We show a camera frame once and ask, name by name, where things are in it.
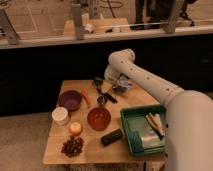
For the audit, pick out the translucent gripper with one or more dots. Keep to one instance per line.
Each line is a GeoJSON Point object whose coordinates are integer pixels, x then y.
{"type": "Point", "coordinates": [112, 75]}

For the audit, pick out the black dish brush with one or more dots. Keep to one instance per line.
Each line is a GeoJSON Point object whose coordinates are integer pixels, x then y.
{"type": "Point", "coordinates": [98, 82]}

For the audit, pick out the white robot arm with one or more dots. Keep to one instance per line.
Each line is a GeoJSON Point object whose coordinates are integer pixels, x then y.
{"type": "Point", "coordinates": [189, 114]}

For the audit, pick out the small metal cup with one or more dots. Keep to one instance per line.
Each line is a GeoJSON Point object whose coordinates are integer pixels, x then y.
{"type": "Point", "coordinates": [101, 100]}

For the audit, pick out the white paper cup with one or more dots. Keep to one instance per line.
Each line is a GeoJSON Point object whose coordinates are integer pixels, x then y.
{"type": "Point", "coordinates": [60, 115]}

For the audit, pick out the crumpled blue foil wrapper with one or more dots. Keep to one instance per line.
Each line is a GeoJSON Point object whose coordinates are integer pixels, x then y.
{"type": "Point", "coordinates": [123, 84]}

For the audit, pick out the orange carrot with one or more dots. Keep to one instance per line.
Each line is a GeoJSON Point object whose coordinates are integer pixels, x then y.
{"type": "Point", "coordinates": [86, 97]}

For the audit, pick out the orange bowl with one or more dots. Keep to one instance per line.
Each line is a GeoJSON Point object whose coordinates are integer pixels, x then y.
{"type": "Point", "coordinates": [99, 118]}

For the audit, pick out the purple bowl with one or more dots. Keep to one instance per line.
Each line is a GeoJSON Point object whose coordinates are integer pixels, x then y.
{"type": "Point", "coordinates": [71, 100]}

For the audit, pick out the black rectangular block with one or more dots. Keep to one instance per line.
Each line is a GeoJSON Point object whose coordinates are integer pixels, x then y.
{"type": "Point", "coordinates": [111, 137]}

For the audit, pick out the yellow apple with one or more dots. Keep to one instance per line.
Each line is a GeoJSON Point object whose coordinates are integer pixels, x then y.
{"type": "Point", "coordinates": [75, 128]}

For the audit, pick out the wooden table in background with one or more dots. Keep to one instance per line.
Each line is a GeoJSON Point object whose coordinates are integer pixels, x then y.
{"type": "Point", "coordinates": [99, 26]}

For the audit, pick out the green plastic tray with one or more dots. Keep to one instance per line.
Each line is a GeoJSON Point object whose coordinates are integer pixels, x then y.
{"type": "Point", "coordinates": [134, 124]}

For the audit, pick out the clear plastic bag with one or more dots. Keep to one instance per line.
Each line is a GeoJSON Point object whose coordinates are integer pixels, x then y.
{"type": "Point", "coordinates": [150, 139]}

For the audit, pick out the bunch of brown grapes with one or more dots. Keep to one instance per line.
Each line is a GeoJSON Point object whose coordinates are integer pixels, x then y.
{"type": "Point", "coordinates": [73, 146]}

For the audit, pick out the grey metal post middle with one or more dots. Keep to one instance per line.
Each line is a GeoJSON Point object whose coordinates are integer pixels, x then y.
{"type": "Point", "coordinates": [78, 23]}

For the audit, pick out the grey metal post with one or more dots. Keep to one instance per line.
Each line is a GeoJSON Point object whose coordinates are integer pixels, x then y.
{"type": "Point", "coordinates": [78, 23]}
{"type": "Point", "coordinates": [11, 35]}
{"type": "Point", "coordinates": [170, 25]}

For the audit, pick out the grey metal post right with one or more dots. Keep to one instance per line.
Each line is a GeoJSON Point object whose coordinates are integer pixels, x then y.
{"type": "Point", "coordinates": [170, 25]}

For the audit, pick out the grey metal post left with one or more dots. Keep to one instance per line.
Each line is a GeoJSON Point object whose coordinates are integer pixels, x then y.
{"type": "Point", "coordinates": [11, 35]}

